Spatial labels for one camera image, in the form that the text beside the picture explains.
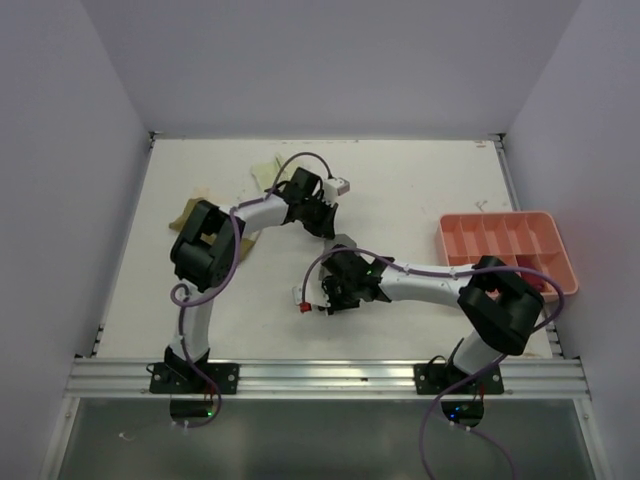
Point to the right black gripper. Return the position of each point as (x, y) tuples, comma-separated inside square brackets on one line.
[(327, 284)]

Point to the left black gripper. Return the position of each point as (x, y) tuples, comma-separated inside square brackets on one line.
[(324, 227)]

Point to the grey and cream underwear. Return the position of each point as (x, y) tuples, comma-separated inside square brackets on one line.
[(340, 240)]

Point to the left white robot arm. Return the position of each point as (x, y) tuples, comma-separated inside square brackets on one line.
[(206, 253)]

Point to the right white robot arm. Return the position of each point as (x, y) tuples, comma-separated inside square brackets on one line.
[(501, 306)]

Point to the pale green underwear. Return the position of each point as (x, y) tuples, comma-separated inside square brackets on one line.
[(264, 173)]

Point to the olive and cream underwear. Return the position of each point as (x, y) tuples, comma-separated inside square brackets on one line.
[(200, 219)]

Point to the dark red rolled underwear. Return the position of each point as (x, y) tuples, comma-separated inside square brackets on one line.
[(535, 277)]

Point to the pink divided tray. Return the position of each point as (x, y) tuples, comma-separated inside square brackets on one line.
[(527, 239)]

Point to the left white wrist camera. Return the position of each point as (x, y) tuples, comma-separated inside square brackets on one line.
[(333, 188)]

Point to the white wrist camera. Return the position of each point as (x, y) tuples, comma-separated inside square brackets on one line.
[(311, 298), (333, 188)]

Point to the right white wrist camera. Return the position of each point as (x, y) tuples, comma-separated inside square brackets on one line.
[(311, 298)]

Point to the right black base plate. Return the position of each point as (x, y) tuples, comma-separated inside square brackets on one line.
[(438, 374)]

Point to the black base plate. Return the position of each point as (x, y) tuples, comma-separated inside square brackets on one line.
[(195, 380), (438, 374)]

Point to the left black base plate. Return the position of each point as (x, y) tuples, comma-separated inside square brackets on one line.
[(195, 380)]

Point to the aluminium mounting rail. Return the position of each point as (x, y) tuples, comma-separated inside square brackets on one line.
[(527, 379)]

